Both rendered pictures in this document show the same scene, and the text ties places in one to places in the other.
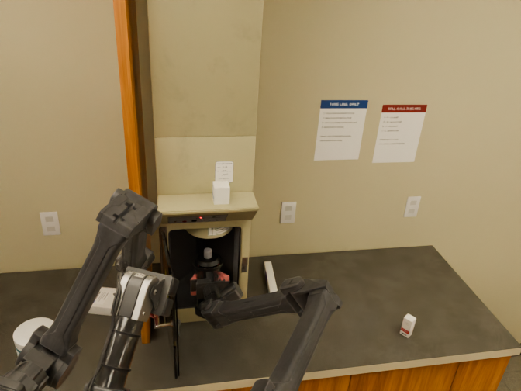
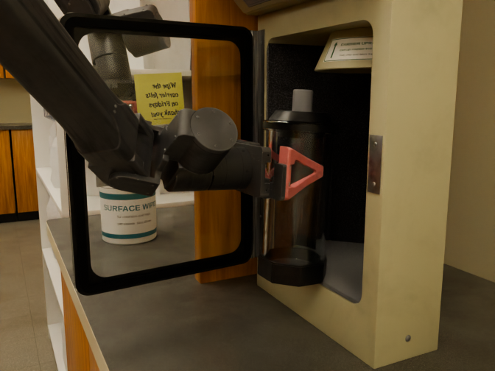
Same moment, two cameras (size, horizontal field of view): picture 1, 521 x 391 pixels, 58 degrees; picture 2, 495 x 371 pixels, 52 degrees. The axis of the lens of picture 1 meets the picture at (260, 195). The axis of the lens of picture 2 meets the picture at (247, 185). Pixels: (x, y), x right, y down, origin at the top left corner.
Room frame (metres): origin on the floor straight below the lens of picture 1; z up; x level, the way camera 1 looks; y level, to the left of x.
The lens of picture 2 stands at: (1.12, -0.50, 1.28)
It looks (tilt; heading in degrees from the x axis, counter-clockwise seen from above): 10 degrees down; 76
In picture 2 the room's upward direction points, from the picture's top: straight up
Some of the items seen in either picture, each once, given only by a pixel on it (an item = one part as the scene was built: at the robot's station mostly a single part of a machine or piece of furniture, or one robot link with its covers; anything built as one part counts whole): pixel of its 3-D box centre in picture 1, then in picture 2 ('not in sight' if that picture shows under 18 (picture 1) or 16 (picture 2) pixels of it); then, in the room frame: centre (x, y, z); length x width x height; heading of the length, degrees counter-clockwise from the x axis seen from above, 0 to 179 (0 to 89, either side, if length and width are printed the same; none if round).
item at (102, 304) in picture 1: (104, 300); not in sight; (1.43, 0.60, 0.96); 0.16 x 0.12 x 0.04; 87
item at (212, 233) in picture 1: (208, 219); (376, 51); (1.48, 0.19, 1.34); 0.18 x 0.18 x 0.05
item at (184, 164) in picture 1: (202, 220); (379, 65); (1.50, 0.21, 1.32); 0.32 x 0.25 x 0.77; 103
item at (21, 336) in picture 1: (38, 347); not in sight; (1.12, 0.71, 1.01); 0.13 x 0.13 x 0.15
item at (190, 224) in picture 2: (168, 302); (168, 154); (1.19, 0.28, 1.19); 0.30 x 0.01 x 0.40; 18
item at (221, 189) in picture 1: (221, 192); not in sight; (1.33, 0.13, 1.54); 0.05 x 0.05 x 0.06; 13
